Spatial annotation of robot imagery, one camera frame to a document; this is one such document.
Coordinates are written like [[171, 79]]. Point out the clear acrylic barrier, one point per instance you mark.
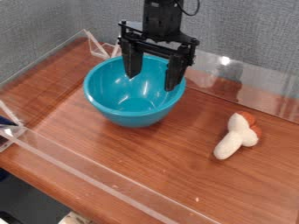
[[257, 87], [149, 201]]

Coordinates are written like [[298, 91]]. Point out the blue plastic bowl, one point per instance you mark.
[[131, 102]]

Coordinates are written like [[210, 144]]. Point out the white plush mushroom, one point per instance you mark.
[[243, 134]]

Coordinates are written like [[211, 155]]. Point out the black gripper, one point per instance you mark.
[[174, 46]]

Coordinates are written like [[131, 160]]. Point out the clear acrylic front barrier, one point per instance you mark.
[[149, 201]]

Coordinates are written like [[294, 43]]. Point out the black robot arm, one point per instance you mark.
[[163, 15]]

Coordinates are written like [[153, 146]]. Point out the clear acrylic left bracket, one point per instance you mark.
[[11, 127]]

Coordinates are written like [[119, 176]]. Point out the clear acrylic back barrier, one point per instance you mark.
[[257, 87]]

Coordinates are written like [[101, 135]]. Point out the clear acrylic corner bracket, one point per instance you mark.
[[102, 50]]

